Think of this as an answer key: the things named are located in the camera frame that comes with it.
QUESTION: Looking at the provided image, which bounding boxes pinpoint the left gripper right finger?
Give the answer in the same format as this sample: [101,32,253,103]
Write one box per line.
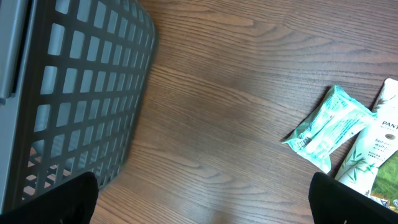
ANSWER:
[308,172,397,224]

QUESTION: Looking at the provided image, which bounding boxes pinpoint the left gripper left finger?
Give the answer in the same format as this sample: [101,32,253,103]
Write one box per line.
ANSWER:
[1,172,99,224]

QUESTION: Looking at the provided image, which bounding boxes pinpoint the green yellow snack pouch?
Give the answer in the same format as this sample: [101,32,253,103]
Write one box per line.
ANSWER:
[370,152,398,213]

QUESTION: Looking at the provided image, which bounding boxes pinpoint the white cream tube gold cap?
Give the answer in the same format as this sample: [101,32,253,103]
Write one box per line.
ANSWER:
[335,78,397,197]

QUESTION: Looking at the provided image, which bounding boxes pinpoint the teal wet wipes pack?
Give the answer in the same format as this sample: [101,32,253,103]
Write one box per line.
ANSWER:
[284,85,376,174]

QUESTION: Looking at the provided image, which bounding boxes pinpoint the grey plastic mesh basket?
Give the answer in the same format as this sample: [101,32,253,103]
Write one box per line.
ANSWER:
[1,0,159,213]

